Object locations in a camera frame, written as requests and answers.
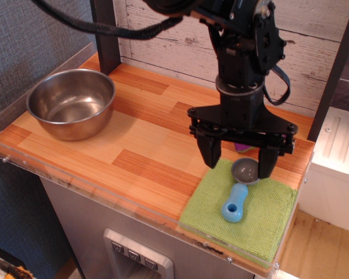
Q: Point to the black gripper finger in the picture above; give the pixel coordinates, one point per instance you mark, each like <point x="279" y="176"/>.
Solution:
<point x="267" y="159"/>
<point x="210" y="149"/>

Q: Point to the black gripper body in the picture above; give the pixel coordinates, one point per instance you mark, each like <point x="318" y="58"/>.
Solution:
<point x="243" y="118"/>

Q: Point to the blue handled grey spoon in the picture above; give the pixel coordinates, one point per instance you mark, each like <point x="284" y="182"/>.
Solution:
<point x="245" y="173"/>

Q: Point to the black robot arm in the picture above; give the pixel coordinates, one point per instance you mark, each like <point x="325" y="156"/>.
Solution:
<point x="248" y="47"/>

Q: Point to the green cloth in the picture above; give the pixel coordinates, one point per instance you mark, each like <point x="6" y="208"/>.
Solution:
<point x="267" y="209"/>

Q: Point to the purple toy eggplant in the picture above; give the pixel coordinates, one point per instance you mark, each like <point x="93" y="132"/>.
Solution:
<point x="242" y="148"/>

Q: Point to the grey toy fridge cabinet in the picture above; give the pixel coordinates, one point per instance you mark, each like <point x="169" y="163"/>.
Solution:
<point x="84" y="221"/>

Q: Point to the silver dispenser button panel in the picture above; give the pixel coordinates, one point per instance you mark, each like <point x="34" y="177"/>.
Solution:
<point x="131" y="259"/>

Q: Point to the stainless steel bowl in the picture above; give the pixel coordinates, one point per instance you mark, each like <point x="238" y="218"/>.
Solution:
<point x="74" y="104"/>

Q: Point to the yellow object bottom left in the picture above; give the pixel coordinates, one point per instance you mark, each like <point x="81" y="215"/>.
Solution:
<point x="14" y="271"/>

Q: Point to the dark right vertical post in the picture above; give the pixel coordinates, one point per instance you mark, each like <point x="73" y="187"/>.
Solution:
<point x="331" y="85"/>

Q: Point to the dark vertical post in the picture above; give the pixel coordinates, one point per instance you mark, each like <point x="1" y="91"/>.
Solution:
<point x="107" y="46"/>
<point x="331" y="85"/>

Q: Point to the dark left vertical post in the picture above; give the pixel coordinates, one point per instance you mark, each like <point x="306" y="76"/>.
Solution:
<point x="107" y="46"/>

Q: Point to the clear acrylic guard rail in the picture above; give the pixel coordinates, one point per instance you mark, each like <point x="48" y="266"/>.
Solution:
<point x="152" y="187"/>

